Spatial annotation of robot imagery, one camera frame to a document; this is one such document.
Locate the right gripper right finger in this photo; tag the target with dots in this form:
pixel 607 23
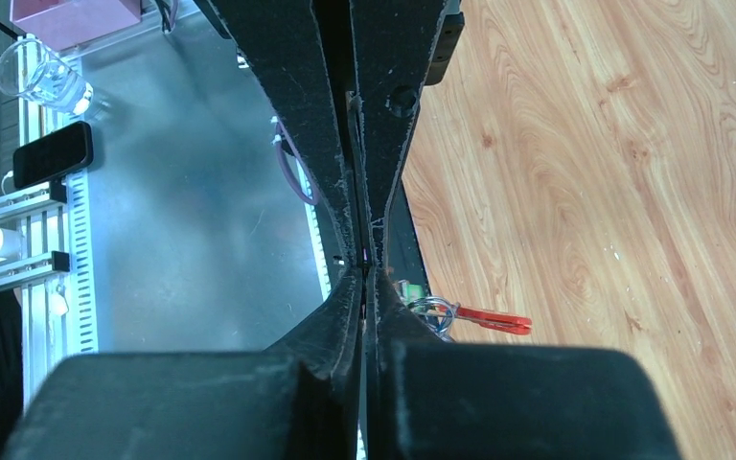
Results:
pixel 429 399

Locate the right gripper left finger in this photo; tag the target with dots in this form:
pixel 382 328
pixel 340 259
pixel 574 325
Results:
pixel 295 400

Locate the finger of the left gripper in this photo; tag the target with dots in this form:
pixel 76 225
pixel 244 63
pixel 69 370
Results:
pixel 393 43
pixel 281 41

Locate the clear keyring with red tag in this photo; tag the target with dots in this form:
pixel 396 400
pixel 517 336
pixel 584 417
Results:
pixel 439 313

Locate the pink box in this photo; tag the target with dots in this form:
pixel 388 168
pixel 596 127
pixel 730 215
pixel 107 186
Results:
pixel 63 24

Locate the black smartphone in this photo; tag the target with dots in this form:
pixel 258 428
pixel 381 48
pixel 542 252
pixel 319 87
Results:
pixel 54 155

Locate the clear plastic cup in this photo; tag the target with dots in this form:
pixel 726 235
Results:
pixel 32 71

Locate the aluminium frame rail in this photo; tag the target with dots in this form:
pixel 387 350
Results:
pixel 46 260

